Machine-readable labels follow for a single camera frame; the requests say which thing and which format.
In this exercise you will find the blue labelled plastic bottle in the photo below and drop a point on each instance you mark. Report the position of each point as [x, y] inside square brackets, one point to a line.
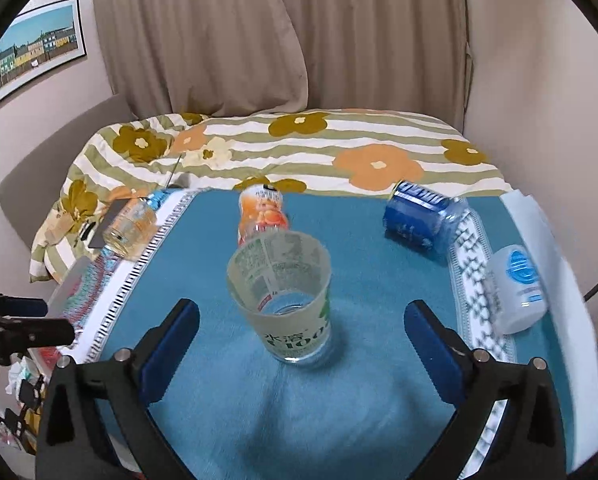
[416, 220]

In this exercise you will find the pile of clutter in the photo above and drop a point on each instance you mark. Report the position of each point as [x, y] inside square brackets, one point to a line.
[21, 400]

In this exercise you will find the teal mat with patterned border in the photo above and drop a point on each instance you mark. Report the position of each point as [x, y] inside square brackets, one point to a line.
[379, 285]

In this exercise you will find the black phone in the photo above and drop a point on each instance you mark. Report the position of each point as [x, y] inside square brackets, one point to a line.
[106, 227]

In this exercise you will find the grey upholstered bed frame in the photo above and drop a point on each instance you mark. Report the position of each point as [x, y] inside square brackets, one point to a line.
[34, 175]

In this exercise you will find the floral striped blanket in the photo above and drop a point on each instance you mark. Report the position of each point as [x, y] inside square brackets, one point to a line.
[329, 155]

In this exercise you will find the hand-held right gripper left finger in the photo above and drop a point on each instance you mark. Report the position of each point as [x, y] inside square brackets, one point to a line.
[173, 347]

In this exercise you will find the clear printed plastic cup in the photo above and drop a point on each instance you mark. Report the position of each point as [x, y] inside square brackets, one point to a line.
[299, 332]

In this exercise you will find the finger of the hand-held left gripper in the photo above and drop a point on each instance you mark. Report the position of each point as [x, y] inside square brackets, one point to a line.
[21, 306]
[44, 334]

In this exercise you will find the clear bottle with yellow liquid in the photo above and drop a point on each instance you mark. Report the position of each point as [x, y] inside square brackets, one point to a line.
[131, 230]

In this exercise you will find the beige curtain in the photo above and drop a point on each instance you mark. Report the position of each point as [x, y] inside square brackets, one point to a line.
[379, 35]
[194, 35]

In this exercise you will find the framed picture of houses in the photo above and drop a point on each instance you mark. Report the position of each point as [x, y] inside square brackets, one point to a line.
[34, 50]

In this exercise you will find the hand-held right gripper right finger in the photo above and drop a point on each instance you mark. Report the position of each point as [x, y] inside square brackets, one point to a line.
[435, 355]

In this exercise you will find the orange labelled drink bottle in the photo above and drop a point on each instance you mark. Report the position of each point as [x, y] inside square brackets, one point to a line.
[264, 212]

